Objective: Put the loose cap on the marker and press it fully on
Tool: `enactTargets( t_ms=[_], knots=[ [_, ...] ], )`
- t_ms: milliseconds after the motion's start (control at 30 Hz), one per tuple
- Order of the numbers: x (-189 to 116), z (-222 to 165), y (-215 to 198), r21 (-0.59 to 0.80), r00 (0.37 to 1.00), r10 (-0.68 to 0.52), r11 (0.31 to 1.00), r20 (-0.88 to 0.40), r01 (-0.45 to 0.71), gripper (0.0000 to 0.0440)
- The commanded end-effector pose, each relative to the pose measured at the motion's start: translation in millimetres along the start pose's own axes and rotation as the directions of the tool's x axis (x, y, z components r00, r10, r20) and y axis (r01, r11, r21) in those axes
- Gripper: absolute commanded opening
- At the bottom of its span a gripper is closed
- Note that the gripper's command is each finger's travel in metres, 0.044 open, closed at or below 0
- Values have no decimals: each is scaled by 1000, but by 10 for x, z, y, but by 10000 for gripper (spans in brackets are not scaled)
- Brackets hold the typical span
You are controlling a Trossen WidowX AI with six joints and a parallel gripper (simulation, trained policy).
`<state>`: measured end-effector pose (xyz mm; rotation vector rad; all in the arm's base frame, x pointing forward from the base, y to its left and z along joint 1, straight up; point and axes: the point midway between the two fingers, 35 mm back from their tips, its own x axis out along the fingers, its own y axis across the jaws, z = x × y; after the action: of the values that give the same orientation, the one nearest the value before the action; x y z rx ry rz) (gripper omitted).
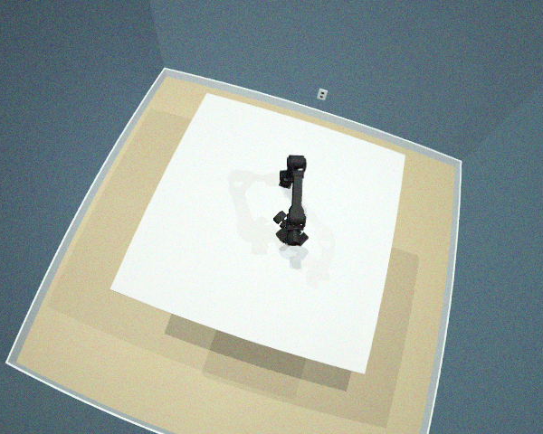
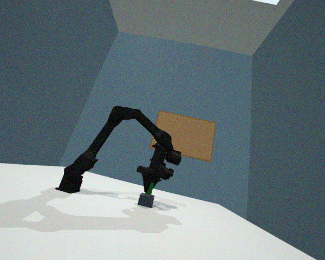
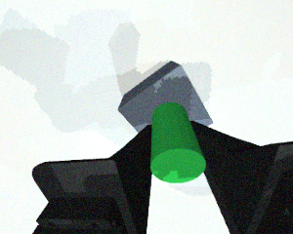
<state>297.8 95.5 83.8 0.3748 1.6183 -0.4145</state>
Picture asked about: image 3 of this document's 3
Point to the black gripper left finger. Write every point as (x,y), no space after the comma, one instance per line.
(125,176)

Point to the green marker cap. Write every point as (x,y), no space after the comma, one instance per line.
(175,153)

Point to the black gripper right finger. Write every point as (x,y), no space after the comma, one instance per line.
(242,175)

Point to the grey square block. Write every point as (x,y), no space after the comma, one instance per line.
(169,83)

